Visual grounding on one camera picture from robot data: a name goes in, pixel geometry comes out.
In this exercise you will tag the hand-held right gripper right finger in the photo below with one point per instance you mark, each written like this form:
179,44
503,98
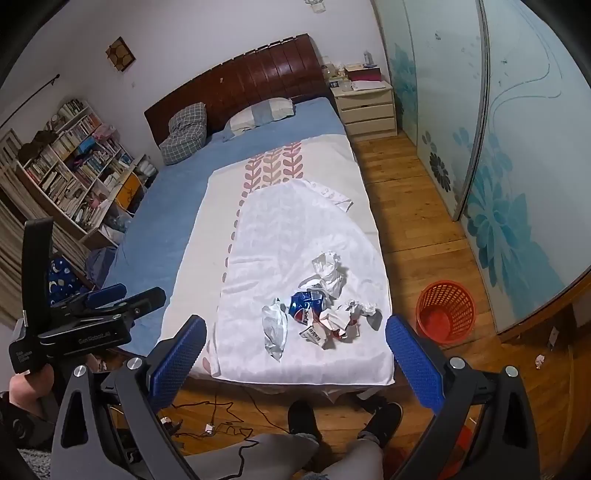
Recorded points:
413,360

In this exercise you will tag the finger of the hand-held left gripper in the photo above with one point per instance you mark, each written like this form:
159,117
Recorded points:
147,299
108,295

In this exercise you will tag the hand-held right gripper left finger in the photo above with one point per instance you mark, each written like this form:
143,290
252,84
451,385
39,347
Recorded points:
178,353

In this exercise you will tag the orange wastebasket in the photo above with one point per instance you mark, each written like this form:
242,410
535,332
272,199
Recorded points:
455,300

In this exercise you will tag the large white paper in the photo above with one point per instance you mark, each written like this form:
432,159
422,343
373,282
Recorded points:
330,272

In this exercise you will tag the person's left forearm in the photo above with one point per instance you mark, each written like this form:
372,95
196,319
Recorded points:
23,424

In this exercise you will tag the person's left hand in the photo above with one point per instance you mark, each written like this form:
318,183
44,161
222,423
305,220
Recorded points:
30,385

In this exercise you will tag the dark blue cloth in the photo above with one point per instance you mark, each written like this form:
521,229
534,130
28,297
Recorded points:
99,267

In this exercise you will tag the blue starry cloth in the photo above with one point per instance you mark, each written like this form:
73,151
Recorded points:
62,277

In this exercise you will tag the person's right black shoe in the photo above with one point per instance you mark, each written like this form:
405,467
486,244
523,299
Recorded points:
383,422

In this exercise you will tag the person's black shoe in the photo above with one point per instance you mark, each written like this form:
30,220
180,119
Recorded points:
383,422
302,417

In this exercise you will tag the small crumpled paper ball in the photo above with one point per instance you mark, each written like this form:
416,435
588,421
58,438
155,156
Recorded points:
367,308

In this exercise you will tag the white plug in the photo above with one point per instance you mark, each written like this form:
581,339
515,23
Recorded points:
209,428

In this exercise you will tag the beige striped curtain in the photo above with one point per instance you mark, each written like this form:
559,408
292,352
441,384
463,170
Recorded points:
9,277

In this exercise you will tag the red plastic object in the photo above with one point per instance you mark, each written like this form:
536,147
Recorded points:
466,443

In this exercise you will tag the white plastic bag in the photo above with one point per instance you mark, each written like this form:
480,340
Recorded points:
276,330

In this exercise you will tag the orange box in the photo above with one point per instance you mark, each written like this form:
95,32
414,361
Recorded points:
127,194

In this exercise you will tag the person's right leg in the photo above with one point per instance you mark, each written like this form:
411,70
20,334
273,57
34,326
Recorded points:
353,461

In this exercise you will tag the person's leg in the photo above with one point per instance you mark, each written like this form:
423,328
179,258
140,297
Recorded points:
353,461
268,454

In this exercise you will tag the person's left black shoe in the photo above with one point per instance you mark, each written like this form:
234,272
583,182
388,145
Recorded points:
302,417

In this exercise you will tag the crushed blue packet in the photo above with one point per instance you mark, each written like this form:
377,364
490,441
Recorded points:
300,304

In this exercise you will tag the paper scrap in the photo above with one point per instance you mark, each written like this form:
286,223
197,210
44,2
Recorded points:
539,361
552,339

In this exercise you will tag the bed with white sheet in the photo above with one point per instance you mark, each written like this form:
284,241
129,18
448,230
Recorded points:
184,175

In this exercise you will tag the person's left leg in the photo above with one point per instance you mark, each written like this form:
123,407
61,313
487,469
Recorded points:
268,454

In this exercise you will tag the white bookshelf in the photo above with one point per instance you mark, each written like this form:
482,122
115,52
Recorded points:
60,161

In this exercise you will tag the plain white cloth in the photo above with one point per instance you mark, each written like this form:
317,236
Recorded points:
277,230

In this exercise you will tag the rows of books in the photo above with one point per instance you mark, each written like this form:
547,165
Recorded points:
69,138

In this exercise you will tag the checked grey pillow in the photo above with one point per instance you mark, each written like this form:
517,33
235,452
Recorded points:
182,134

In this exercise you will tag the curtain rod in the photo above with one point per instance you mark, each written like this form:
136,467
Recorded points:
37,94

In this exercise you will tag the blue and white pillow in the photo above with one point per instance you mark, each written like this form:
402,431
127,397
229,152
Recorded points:
258,115

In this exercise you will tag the white leaf print blanket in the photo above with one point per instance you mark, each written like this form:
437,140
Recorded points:
318,161

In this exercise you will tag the frosted floral sliding door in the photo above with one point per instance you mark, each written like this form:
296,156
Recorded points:
443,69
531,138
392,37

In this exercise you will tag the dark wooden headboard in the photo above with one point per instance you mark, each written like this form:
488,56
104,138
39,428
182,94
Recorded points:
258,74

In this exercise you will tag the cream nightstand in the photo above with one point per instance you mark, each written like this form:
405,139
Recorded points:
367,113

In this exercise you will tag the white papers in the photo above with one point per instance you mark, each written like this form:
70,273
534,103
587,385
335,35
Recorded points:
369,86

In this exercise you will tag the dark red box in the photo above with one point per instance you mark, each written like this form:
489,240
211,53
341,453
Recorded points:
364,73

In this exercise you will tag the clear bottle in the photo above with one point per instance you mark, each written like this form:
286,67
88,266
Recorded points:
368,57

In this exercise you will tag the square wall decoration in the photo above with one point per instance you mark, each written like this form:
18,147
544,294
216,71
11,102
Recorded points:
120,54

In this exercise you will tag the white wall socket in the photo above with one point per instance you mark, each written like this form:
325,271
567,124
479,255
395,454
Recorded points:
315,4

